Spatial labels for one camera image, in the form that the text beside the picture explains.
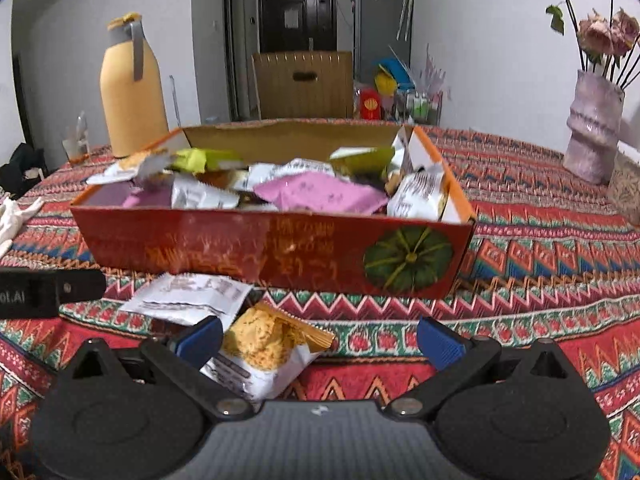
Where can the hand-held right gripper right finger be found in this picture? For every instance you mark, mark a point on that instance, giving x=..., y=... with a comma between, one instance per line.
x=440, y=342

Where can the white paper notice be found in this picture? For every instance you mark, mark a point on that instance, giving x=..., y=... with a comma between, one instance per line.
x=292, y=17

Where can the pink snack packet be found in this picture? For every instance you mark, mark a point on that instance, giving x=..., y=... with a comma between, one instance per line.
x=315, y=192

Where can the red gift box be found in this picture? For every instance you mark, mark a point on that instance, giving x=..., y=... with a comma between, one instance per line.
x=371, y=105

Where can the wooden chair back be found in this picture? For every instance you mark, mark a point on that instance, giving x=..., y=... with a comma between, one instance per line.
x=280, y=95

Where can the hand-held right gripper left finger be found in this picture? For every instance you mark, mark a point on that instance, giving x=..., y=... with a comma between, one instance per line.
x=200, y=342

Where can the yellow thermos bottle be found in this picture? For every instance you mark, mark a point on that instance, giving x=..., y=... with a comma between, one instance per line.
x=130, y=100

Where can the pink ceramic vase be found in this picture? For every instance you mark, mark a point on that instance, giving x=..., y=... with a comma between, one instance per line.
x=592, y=130

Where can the white mop pole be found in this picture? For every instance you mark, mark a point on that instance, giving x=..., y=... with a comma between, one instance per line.
x=175, y=100

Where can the red pumpkin print cardboard box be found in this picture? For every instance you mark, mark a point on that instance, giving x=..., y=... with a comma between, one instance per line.
x=225, y=250

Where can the woven basket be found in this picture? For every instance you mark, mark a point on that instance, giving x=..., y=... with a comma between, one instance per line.
x=625, y=190

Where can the white biscuit picture snack packet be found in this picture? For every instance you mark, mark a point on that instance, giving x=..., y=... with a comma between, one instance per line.
x=260, y=335

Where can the black clothes pile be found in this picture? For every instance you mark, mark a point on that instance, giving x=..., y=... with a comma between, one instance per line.
x=20, y=170

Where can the pale decorative grass stems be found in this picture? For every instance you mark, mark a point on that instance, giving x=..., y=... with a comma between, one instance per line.
x=432, y=75

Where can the metal storage cart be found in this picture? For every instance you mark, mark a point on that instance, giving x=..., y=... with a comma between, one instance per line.
x=420, y=107

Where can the dark door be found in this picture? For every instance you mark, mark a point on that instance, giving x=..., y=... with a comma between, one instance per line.
x=272, y=30

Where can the grey refrigerator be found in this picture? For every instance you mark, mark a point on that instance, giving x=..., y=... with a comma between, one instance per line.
x=375, y=35

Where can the yellow plastic bag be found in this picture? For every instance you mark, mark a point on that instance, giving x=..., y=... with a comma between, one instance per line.
x=384, y=82

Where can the dried pink roses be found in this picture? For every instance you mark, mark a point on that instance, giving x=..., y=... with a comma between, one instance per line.
x=597, y=35

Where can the blue plastic dustpan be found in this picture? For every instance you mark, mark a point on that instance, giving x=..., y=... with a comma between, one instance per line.
x=395, y=69

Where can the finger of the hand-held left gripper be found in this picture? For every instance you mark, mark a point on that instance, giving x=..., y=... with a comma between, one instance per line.
x=66, y=287

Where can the white umbrella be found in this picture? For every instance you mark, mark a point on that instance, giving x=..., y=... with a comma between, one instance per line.
x=404, y=10

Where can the white cloth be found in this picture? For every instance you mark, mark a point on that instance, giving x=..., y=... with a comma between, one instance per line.
x=12, y=220

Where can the pile of snack packets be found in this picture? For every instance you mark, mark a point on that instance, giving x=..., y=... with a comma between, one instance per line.
x=200, y=195

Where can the glass cup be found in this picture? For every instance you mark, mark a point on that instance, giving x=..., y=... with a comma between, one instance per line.
x=75, y=145

